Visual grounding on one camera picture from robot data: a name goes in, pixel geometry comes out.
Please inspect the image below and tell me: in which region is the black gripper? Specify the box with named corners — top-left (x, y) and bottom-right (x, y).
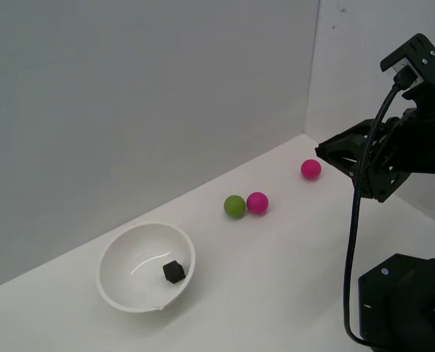
top-left (314, 108), bottom-right (435, 205)

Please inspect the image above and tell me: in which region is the black foam cube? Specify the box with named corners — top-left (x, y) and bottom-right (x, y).
top-left (161, 260), bottom-right (187, 285)

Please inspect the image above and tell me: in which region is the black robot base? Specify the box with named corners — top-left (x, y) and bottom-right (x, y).
top-left (357, 252), bottom-right (435, 352)

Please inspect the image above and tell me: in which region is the white bowl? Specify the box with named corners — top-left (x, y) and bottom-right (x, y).
top-left (95, 221), bottom-right (197, 314)

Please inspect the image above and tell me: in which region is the pink golf ball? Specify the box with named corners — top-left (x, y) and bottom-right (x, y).
top-left (300, 158), bottom-right (323, 181)
top-left (245, 191), bottom-right (270, 216)

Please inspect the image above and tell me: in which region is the green golf ball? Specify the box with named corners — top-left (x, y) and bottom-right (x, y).
top-left (223, 194), bottom-right (246, 220)

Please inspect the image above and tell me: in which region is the thick black camera cable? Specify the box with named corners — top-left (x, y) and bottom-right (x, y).
top-left (343, 71), bottom-right (418, 352)

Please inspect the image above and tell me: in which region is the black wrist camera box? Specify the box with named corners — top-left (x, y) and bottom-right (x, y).
top-left (380, 32), bottom-right (435, 125)

